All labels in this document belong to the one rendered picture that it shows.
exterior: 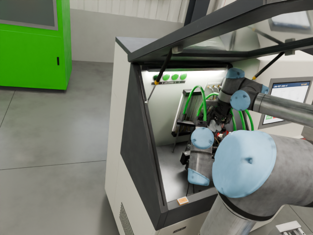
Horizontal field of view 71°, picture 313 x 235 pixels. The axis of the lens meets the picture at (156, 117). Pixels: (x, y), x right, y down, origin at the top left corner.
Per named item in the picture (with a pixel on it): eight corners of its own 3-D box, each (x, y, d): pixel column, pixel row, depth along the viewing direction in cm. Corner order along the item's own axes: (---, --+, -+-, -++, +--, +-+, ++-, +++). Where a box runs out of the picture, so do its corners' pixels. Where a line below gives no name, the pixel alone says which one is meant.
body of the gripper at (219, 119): (217, 127, 108) (226, 106, 102) (207, 116, 114) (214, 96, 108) (229, 124, 112) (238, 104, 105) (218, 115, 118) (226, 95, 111)
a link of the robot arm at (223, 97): (217, 88, 105) (229, 87, 109) (214, 96, 108) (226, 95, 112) (227, 96, 100) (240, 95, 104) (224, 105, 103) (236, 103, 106)
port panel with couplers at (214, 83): (197, 120, 157) (211, 80, 140) (194, 117, 159) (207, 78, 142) (211, 118, 163) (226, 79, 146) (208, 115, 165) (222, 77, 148)
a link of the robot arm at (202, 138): (189, 148, 73) (192, 124, 75) (189, 152, 84) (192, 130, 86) (214, 152, 72) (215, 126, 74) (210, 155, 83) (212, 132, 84)
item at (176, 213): (162, 228, 114) (168, 210, 105) (158, 221, 117) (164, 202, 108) (247, 196, 142) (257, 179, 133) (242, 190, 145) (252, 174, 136)
